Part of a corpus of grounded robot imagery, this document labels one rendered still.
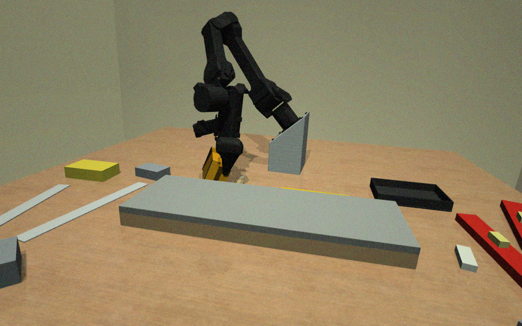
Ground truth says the grey flat strip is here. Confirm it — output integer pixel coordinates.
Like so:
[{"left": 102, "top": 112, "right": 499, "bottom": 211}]
[
  {"left": 0, "top": 184, "right": 70, "bottom": 226},
  {"left": 17, "top": 182, "right": 148, "bottom": 243}
]

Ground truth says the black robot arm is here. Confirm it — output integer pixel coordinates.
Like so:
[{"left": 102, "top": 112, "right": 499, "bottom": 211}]
[{"left": 193, "top": 12, "right": 301, "bottom": 138}]

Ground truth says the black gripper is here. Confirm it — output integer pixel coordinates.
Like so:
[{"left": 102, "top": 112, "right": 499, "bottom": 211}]
[{"left": 215, "top": 111, "right": 243, "bottom": 176}]

